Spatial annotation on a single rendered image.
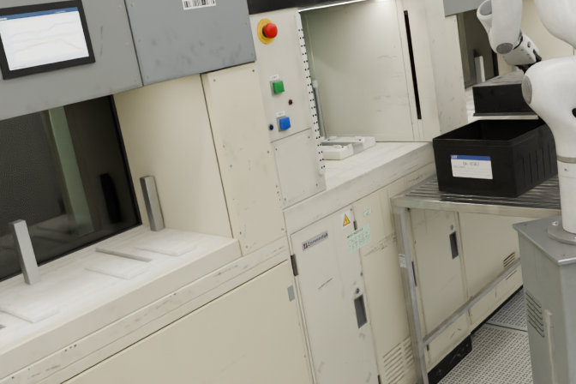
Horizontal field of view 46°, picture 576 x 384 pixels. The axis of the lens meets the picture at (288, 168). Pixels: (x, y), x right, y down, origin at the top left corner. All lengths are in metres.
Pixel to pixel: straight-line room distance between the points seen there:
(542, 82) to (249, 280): 0.87
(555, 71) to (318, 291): 0.89
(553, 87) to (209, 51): 0.80
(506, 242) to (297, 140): 1.34
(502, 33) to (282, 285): 0.95
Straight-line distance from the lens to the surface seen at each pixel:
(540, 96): 1.61
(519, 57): 2.27
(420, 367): 2.43
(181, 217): 1.92
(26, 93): 1.41
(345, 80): 2.58
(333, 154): 2.35
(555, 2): 1.70
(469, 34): 3.64
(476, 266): 2.77
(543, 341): 1.87
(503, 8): 2.05
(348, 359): 2.16
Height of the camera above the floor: 1.38
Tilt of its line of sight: 13 degrees down
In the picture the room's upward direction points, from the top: 10 degrees counter-clockwise
